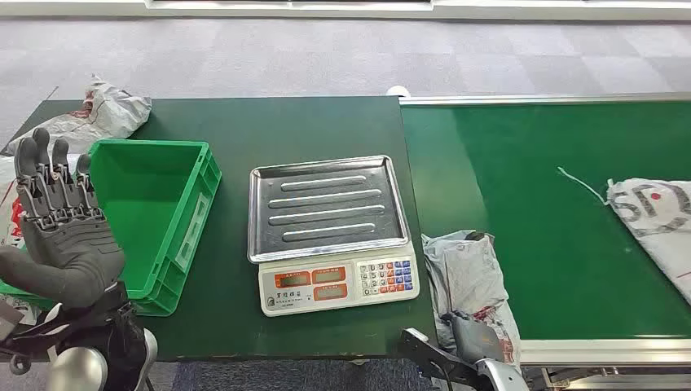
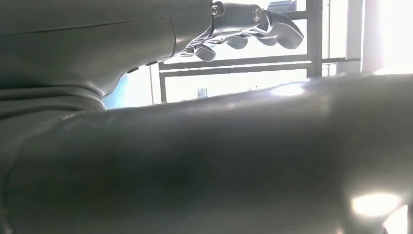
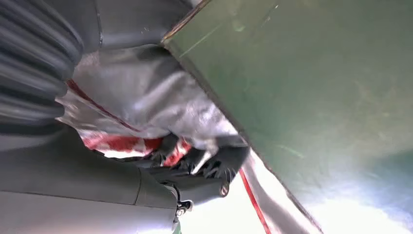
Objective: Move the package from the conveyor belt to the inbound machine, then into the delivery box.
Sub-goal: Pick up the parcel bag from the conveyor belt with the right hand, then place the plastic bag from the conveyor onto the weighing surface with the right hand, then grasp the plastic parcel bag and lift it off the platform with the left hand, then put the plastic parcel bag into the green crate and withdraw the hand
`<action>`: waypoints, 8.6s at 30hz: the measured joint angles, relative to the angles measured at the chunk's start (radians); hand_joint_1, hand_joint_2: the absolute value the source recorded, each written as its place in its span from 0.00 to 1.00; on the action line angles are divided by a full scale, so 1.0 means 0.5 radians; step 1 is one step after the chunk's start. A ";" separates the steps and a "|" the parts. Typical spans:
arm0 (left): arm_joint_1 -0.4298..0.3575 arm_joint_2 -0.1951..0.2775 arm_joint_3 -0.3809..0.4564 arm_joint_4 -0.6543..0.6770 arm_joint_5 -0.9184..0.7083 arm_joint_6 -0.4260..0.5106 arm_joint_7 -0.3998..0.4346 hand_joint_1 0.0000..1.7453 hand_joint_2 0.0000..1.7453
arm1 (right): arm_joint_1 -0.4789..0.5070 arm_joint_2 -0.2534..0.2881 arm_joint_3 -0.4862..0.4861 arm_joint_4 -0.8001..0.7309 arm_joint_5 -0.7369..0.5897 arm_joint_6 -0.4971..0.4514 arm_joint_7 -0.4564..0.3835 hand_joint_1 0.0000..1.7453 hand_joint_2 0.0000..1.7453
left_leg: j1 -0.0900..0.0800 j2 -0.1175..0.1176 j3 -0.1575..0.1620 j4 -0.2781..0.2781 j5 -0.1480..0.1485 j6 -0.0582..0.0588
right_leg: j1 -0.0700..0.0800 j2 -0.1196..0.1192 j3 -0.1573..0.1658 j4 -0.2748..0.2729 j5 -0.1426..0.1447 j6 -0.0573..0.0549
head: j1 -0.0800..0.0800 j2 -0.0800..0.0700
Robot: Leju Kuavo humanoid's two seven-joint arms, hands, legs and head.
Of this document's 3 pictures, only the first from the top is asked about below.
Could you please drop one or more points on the dark green table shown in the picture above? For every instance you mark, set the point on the dark green table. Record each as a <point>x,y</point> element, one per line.
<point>270,124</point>

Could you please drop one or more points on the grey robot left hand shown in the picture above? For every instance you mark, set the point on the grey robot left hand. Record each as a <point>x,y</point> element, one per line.
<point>70,259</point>

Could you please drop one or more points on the white electronic scale body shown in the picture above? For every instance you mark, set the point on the white electronic scale body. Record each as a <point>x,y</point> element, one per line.
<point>302,294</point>

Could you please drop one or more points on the grey mailer package red print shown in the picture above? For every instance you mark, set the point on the grey mailer package red print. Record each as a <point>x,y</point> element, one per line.
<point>464,275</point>

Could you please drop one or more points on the white package large red print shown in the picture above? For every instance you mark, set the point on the white package large red print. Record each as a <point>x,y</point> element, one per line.
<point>6,216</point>

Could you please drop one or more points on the green plastic crate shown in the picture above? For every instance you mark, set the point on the green plastic crate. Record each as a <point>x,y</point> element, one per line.
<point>151,183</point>

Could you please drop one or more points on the white round object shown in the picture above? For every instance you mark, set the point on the white round object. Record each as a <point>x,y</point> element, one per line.
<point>398,92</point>

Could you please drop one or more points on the stainless steel scale tray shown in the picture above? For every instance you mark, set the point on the stainless steel scale tray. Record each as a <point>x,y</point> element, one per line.
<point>324,205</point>

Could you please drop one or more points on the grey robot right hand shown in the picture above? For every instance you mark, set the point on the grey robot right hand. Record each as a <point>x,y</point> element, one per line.
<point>477,340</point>

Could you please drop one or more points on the green belt conveyor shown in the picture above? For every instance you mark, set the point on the green belt conveyor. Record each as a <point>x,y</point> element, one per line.
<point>540,162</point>

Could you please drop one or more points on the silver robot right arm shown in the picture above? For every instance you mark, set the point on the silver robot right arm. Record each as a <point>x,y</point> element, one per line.
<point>505,378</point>

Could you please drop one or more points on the white package black letter print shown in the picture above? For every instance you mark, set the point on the white package black letter print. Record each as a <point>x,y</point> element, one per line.
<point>658,226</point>

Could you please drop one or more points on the crumpled grey mailer package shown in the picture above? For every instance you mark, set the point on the crumpled grey mailer package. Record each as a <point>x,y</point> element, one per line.
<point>108,113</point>

